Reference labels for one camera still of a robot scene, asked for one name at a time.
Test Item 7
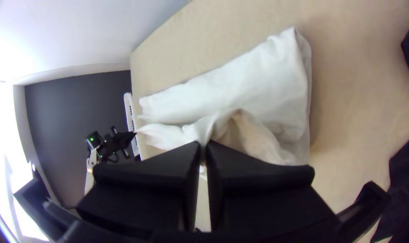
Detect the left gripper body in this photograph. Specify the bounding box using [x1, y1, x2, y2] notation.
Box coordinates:
[98, 126, 130, 162]

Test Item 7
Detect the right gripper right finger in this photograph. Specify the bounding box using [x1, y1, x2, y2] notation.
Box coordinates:
[205, 140, 340, 234]

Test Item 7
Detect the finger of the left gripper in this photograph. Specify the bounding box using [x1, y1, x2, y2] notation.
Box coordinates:
[115, 131, 137, 151]

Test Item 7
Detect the white laundry basket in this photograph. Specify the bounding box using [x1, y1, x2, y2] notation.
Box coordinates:
[123, 92, 141, 159]

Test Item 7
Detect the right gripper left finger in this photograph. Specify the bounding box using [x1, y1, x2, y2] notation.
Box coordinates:
[76, 141, 202, 237]

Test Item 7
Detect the white t-shirt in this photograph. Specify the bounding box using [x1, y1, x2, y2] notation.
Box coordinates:
[135, 26, 313, 180]

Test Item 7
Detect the black garment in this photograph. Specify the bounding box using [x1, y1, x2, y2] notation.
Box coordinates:
[369, 130, 409, 243]

